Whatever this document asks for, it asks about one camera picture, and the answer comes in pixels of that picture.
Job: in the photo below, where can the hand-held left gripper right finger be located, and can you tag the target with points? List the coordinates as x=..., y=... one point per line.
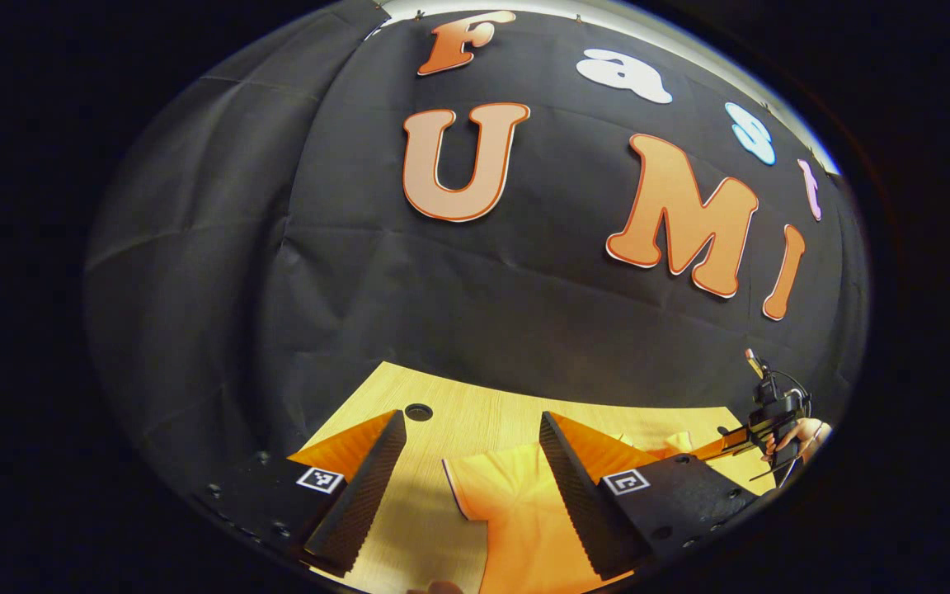
x=582, y=495

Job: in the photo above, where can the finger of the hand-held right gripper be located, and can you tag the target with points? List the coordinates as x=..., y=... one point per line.
x=726, y=445

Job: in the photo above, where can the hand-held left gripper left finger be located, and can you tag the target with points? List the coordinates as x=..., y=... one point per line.
x=364, y=487

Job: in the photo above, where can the orange T-shirt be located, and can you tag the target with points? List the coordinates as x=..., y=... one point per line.
x=516, y=511

